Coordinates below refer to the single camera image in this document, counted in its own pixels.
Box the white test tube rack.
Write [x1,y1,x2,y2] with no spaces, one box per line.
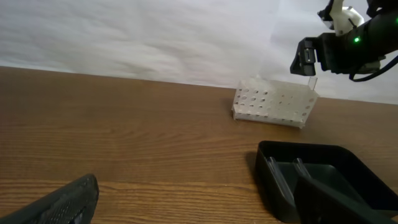
[231,77,320,129]

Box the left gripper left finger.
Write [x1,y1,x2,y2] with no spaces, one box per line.
[0,173,100,224]

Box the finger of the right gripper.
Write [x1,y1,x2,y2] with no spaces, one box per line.
[289,36,318,78]

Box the black tray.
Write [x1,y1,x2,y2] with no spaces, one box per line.
[255,140,398,224]

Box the black cable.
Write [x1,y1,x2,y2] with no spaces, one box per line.
[348,55,398,83]

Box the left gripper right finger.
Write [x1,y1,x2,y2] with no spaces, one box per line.
[294,174,398,224]

